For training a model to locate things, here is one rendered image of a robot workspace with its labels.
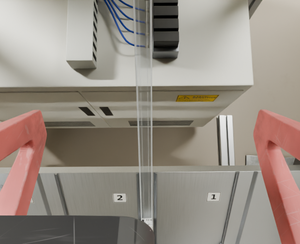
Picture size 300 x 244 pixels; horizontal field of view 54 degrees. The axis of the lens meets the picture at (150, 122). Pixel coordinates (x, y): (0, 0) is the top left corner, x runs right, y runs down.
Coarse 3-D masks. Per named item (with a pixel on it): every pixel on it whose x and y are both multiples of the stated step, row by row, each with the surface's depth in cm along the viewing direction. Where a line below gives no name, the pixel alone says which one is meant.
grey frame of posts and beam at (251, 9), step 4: (248, 0) 63; (252, 0) 65; (256, 0) 63; (260, 0) 63; (248, 4) 65; (252, 4) 65; (256, 4) 65; (248, 8) 68; (252, 8) 66; (256, 8) 66; (252, 12) 68
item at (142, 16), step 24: (144, 0) 21; (144, 24) 22; (144, 48) 23; (144, 72) 24; (144, 96) 26; (144, 120) 27; (144, 144) 29; (144, 168) 30; (144, 192) 32; (144, 216) 35
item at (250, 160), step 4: (248, 156) 116; (252, 156) 116; (256, 156) 116; (248, 160) 116; (252, 160) 116; (256, 160) 116; (288, 160) 116; (292, 160) 116; (248, 164) 115; (252, 164) 115; (256, 164) 115; (288, 164) 115; (292, 164) 115
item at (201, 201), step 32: (64, 192) 34; (96, 192) 34; (128, 192) 34; (160, 192) 34; (192, 192) 34; (224, 192) 34; (256, 192) 34; (160, 224) 37; (192, 224) 37; (224, 224) 37; (256, 224) 37
